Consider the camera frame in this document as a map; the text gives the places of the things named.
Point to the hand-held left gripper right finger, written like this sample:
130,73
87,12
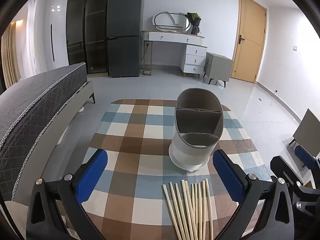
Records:
228,177

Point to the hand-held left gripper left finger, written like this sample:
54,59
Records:
92,175

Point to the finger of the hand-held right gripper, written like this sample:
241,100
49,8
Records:
305,157
282,166

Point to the grey and white utensil holder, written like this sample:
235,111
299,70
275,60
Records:
190,152

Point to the bundle of wooden chopsticks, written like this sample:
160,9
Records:
192,212

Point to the checkered tablecloth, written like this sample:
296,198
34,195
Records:
140,135

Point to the beige ribbed cloth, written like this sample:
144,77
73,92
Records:
15,217

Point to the dark grey quilted mattress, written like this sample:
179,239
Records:
37,105

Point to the grey nightstand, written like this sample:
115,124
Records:
220,67

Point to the white power strip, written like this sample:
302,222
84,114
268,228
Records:
146,71

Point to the yellow wooden door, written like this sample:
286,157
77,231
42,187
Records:
247,30

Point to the beige curtain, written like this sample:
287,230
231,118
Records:
11,55

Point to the dark glass cabinet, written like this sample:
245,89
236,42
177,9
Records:
95,30

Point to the dark grey refrigerator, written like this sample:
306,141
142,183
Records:
123,30

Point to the white vanity desk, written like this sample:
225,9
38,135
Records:
172,37

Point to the white wardrobe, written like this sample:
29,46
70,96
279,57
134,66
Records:
40,30

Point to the black wrapped flower bouquet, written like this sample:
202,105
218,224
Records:
195,25

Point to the oval mirror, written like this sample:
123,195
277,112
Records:
180,21

